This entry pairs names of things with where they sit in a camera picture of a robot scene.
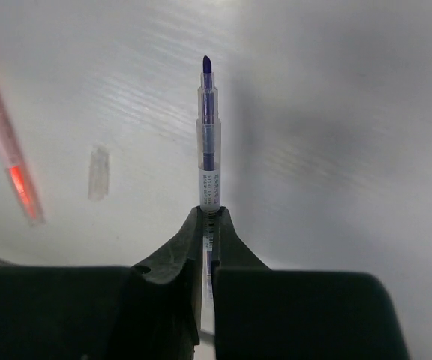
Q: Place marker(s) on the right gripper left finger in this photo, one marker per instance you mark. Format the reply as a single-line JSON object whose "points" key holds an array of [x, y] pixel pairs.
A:
{"points": [[171, 306]]}

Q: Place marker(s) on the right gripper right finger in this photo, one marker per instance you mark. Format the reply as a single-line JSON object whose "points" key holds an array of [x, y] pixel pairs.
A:
{"points": [[238, 303]]}

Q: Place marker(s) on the purple clear highlighter pen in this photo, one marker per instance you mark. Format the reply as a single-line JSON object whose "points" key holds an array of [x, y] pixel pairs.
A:
{"points": [[208, 134]]}

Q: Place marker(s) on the orange clear pen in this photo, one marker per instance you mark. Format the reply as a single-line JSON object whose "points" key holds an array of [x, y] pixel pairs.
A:
{"points": [[17, 170]]}

